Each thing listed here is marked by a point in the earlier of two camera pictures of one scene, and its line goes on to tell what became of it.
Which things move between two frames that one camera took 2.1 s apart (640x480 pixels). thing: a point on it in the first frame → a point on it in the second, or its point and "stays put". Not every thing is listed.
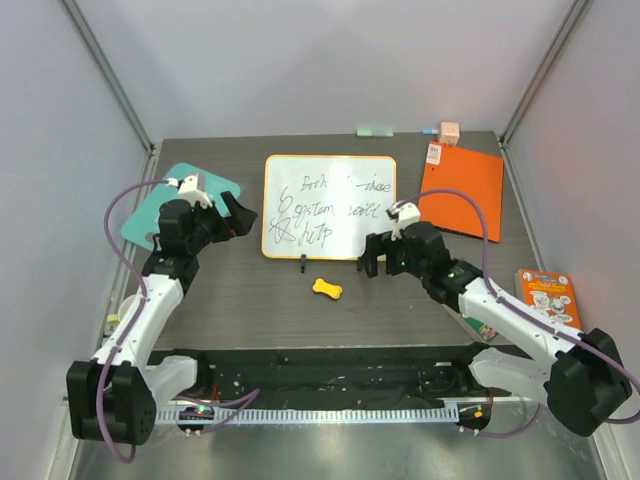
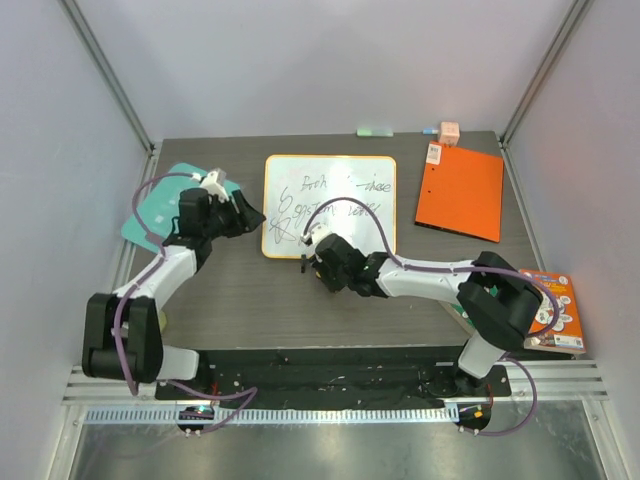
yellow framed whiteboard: (325, 206) stays put
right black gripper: (382, 256) → (310, 256)
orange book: (552, 293) stays put
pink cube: (449, 133) stays put
